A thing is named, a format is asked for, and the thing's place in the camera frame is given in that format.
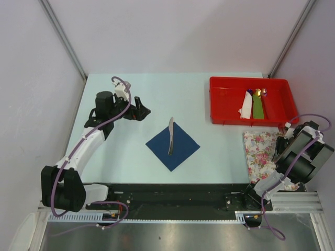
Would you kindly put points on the white napkin roll with utensil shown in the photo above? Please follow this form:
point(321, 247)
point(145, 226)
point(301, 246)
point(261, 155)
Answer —
point(245, 110)

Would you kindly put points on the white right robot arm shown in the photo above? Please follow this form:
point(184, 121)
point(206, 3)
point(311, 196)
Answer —
point(298, 157)

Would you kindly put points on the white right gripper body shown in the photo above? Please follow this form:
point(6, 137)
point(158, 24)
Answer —
point(282, 143)

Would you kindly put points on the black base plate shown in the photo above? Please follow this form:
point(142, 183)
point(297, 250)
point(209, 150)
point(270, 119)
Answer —
point(182, 202)

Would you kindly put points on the red napkin roll with spoon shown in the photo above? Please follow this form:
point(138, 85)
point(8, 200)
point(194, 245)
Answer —
point(268, 104)

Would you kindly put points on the dark blue paper napkin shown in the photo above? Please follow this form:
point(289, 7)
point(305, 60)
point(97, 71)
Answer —
point(183, 146)

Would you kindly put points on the silver table knife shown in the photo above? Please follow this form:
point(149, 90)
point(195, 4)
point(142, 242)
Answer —
point(170, 128)

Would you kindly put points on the green napkin roll with spoon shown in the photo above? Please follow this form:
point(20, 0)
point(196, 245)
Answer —
point(257, 105)

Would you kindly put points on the left aluminium frame post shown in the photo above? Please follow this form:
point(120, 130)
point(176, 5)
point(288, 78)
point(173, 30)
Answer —
point(57, 26)

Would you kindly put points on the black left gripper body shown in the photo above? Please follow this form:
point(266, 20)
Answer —
point(121, 104)

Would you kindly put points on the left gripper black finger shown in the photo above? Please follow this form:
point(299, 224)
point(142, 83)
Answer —
point(137, 102)
point(142, 113)

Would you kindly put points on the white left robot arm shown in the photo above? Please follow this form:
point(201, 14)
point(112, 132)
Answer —
point(61, 184)

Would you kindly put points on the red plastic bin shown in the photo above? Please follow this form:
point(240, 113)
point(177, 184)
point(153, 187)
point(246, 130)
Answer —
point(227, 95)

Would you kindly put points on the right aluminium frame post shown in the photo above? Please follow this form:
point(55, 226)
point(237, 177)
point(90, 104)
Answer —
point(310, 4)

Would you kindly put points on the aluminium frame post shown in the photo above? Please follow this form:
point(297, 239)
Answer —
point(310, 4)
point(57, 26)

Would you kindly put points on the floral cloth mat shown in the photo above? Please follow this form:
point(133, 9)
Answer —
point(259, 151)

